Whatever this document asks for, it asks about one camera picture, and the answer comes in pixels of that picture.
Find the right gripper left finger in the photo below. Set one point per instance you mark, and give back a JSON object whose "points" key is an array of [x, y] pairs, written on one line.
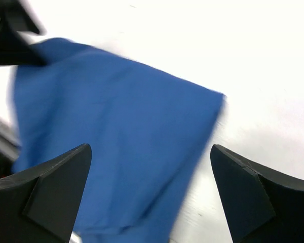
{"points": [[40, 204]]}

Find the blue surgical drape cloth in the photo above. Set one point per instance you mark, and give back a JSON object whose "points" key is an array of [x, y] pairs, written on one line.
{"points": [[147, 130]]}

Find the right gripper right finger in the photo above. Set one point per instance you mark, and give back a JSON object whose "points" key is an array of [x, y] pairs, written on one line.
{"points": [[260, 204]]}

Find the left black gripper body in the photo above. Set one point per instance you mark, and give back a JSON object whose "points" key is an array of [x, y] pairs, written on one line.
{"points": [[14, 49]]}

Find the aluminium front rail frame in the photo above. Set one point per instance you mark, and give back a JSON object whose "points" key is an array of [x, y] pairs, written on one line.
{"points": [[9, 142]]}

